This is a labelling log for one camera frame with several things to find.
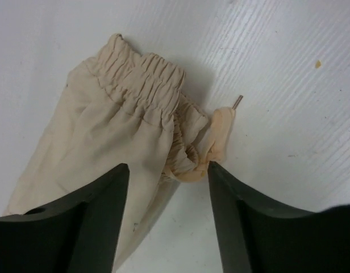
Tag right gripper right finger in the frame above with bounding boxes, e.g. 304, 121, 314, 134
207, 162, 350, 272

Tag beige trousers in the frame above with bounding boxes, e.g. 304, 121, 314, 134
5, 34, 236, 271

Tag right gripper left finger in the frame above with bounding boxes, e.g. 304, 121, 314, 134
0, 164, 130, 272

